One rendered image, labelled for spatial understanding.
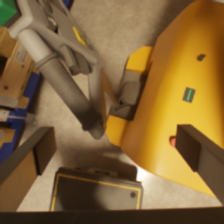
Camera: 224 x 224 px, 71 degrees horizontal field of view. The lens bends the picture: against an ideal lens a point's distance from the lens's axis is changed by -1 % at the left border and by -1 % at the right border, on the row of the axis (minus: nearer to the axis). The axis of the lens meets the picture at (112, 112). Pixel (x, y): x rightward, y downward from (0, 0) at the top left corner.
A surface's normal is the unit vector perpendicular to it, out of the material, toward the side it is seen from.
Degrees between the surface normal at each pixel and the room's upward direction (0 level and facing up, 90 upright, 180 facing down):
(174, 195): 0
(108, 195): 0
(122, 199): 0
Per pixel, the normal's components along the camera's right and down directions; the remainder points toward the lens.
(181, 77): -0.33, -0.18
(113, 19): -0.11, -0.11
